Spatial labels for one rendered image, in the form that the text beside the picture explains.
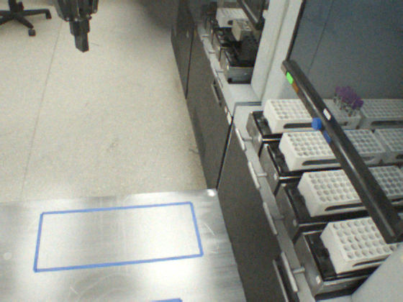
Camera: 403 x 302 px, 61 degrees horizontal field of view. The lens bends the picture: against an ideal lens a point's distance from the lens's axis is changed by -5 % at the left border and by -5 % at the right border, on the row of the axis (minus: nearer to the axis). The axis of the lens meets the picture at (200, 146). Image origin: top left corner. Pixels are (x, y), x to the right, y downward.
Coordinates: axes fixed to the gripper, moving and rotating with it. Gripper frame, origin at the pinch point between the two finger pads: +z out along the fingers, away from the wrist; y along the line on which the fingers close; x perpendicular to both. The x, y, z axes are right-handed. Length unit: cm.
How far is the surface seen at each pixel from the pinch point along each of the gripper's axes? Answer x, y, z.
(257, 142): 25, -41, 38
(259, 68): 5, -67, 31
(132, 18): -203, -172, 115
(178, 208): 28.1, -3.3, 33.3
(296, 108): 28, -54, 29
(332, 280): 64, -15, 35
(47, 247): 17.1, 24.5, 33.0
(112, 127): -84, -61, 115
